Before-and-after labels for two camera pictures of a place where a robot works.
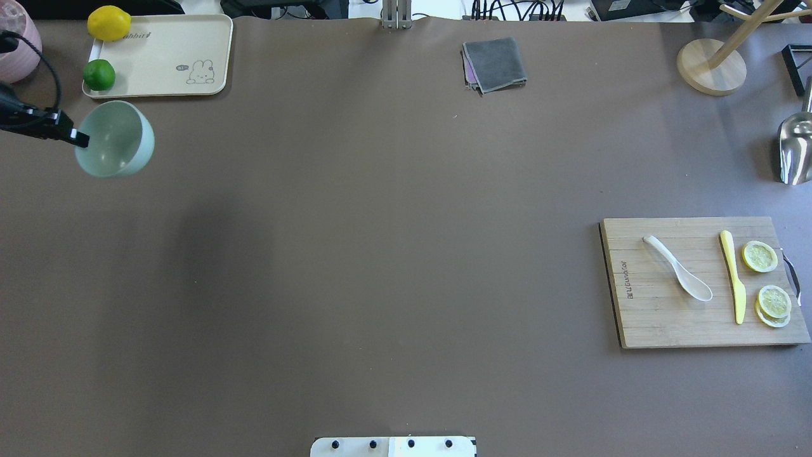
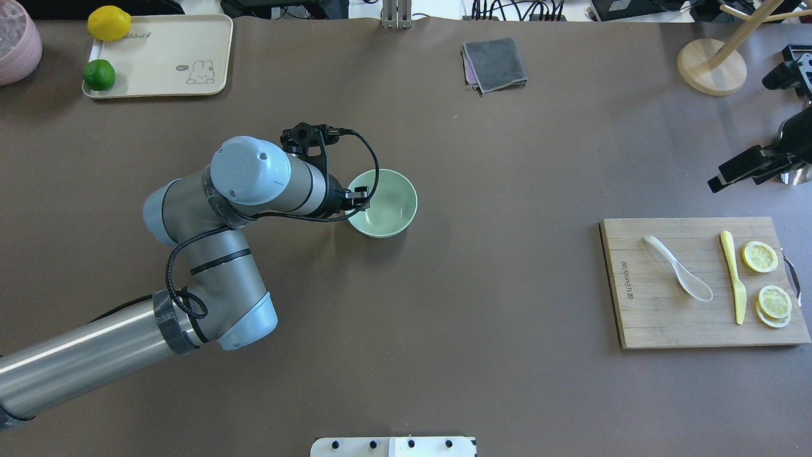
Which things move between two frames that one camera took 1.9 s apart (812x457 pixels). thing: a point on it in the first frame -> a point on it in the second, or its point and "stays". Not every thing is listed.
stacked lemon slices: x=773 y=306 stays
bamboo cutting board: x=653 y=310 stays
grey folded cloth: x=491 y=65 stays
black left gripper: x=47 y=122 -> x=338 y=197
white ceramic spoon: x=691 y=283 stays
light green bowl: x=122 y=136 -> x=392 y=206
